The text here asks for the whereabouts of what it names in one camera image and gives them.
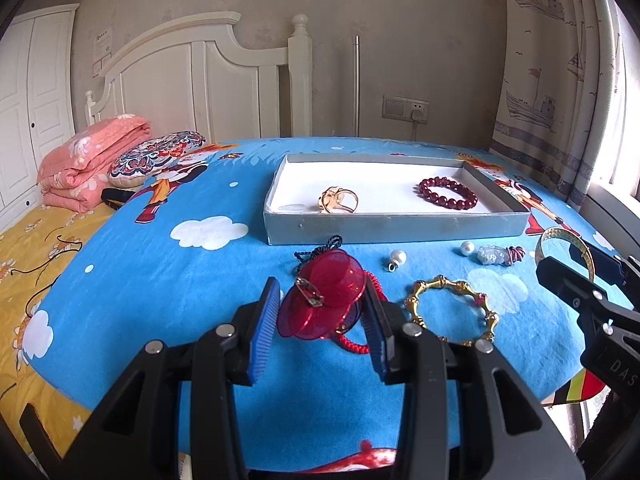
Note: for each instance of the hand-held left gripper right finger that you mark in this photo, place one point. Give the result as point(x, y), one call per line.
point(376, 330)

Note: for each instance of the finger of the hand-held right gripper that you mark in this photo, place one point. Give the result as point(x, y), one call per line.
point(565, 280)
point(607, 266)

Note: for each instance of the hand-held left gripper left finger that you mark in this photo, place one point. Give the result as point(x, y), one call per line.
point(265, 330)

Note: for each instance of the wide gold bangle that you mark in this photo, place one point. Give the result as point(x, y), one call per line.
point(550, 233)

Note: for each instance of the red flower brooch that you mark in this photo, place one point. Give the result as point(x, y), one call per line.
point(330, 275)

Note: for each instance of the pearl earring with hook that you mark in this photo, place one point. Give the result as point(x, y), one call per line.
point(398, 256)

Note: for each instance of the gold bamboo bangle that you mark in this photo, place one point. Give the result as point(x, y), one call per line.
point(440, 281)

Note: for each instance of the jade pendant with red knot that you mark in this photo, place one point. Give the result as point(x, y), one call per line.
point(487, 255)

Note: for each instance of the grey cardboard tray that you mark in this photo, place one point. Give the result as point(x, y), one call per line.
point(390, 232)

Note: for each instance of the white pearl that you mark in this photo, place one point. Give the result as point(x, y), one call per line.
point(467, 248)

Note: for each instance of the red yellow striped cloth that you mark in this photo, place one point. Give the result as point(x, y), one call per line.
point(575, 390)

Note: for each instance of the white window sill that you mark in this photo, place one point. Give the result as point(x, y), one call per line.
point(615, 207)

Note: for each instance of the blue cartoon printed cloth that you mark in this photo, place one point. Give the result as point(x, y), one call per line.
point(200, 285)

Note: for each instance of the ship printed curtain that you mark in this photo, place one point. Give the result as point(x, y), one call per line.
point(550, 85)

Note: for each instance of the black yellow striped cloth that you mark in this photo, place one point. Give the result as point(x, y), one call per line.
point(117, 197)

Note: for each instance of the patterned pillow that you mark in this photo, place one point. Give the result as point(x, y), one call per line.
point(150, 157)

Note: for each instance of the yellow flowered bedsheet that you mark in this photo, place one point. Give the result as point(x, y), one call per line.
point(30, 270)

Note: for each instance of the metal pole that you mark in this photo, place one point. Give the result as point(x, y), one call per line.
point(356, 85)

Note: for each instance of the pink folded quilt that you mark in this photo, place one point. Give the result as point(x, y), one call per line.
point(85, 160)

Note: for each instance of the white bed headboard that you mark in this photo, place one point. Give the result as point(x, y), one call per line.
point(170, 75)

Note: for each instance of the white wardrobe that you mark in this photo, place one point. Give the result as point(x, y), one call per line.
point(35, 110)

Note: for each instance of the wall switch socket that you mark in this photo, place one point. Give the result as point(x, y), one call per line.
point(395, 107)

